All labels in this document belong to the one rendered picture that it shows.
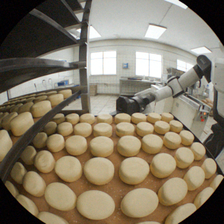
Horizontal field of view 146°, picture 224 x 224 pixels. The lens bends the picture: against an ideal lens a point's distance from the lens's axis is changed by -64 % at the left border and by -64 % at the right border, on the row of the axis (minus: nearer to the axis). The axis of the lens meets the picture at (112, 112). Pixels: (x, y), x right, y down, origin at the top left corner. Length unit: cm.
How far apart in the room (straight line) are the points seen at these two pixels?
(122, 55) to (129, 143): 462
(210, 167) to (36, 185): 32
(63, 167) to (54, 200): 7
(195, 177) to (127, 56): 469
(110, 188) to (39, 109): 18
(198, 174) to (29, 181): 29
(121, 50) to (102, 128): 465
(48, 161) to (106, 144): 12
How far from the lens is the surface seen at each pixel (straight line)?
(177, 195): 16
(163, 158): 18
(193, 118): 127
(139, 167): 16
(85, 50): 34
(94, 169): 15
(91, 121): 29
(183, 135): 27
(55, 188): 16
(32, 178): 19
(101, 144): 19
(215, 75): 48
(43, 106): 19
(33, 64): 15
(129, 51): 477
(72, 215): 16
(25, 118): 15
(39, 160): 20
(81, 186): 17
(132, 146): 19
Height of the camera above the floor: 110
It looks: 23 degrees down
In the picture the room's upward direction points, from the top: straight up
